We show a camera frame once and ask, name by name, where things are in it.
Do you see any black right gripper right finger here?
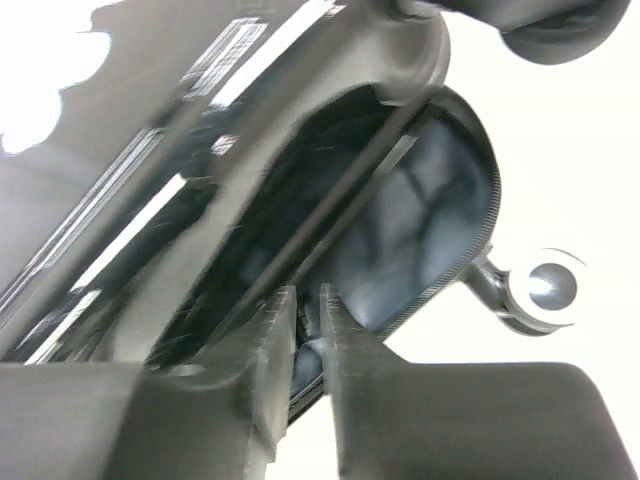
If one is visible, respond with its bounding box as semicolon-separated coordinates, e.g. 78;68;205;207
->
320;284;637;479

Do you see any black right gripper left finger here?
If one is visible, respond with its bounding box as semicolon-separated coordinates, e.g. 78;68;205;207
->
1;286;296;479

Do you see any black white space suitcase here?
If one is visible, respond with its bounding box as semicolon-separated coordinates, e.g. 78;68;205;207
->
1;1;628;417

